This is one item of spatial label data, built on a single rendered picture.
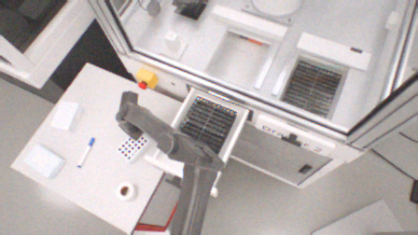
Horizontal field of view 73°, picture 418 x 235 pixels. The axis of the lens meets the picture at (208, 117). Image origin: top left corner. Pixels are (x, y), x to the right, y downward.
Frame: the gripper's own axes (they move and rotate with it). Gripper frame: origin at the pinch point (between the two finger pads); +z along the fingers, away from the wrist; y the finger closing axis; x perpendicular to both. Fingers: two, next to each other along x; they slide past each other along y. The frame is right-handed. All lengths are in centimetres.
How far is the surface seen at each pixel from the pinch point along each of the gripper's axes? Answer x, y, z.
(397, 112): -43, -67, -43
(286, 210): -31, -71, 81
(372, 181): -81, -103, 81
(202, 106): -24.0, -15.6, -9.0
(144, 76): -18.6, 12.4, -10.1
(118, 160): 13.4, 0.6, 5.2
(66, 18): -17, 61, -13
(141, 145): 2.5, -3.1, 2.3
